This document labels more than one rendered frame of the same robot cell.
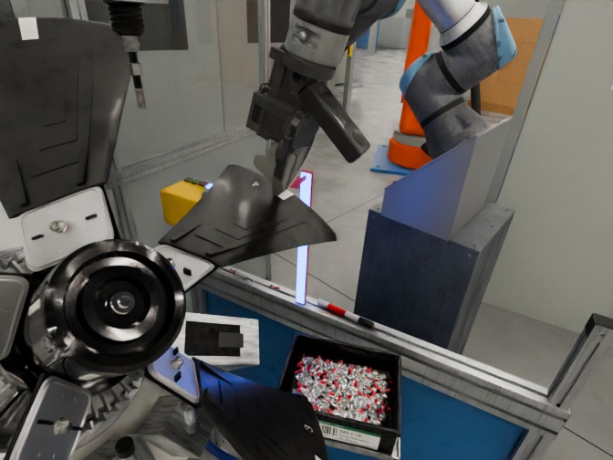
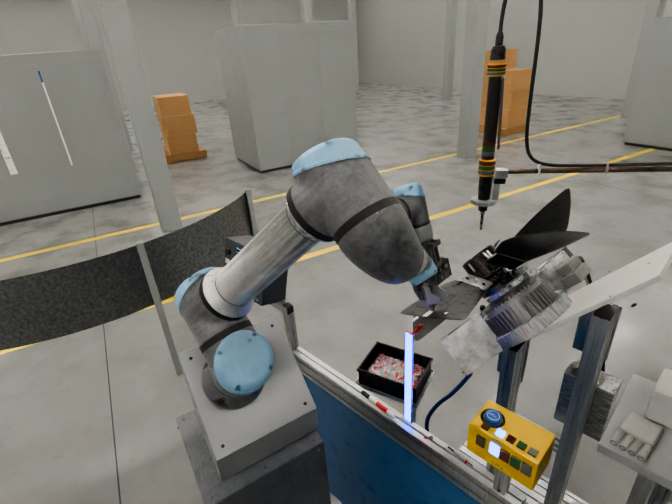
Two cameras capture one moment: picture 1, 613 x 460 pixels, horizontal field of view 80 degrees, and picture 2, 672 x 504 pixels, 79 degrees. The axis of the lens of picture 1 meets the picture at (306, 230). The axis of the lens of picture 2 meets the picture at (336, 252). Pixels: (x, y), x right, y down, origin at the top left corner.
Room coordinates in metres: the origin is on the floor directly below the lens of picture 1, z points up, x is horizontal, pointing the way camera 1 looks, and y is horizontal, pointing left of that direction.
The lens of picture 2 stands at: (1.54, 0.14, 1.88)
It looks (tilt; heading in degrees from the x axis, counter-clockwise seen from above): 27 degrees down; 201
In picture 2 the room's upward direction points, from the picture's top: 4 degrees counter-clockwise
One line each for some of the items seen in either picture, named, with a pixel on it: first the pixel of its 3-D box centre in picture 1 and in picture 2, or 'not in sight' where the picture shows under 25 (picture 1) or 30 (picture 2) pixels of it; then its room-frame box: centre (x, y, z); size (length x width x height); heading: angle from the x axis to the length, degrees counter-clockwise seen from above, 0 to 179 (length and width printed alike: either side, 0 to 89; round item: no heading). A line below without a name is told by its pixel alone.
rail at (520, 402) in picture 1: (339, 328); (380, 415); (0.63, -0.09, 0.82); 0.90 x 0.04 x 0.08; 64
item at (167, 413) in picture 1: (178, 425); not in sight; (0.32, 0.18, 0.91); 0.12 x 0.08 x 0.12; 64
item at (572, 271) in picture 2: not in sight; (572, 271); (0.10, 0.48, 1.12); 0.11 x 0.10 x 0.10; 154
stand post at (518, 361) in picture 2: not in sight; (501, 433); (0.28, 0.31, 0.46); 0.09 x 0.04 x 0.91; 154
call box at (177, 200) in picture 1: (201, 209); (508, 444); (0.80, 0.26, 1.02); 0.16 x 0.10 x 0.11; 64
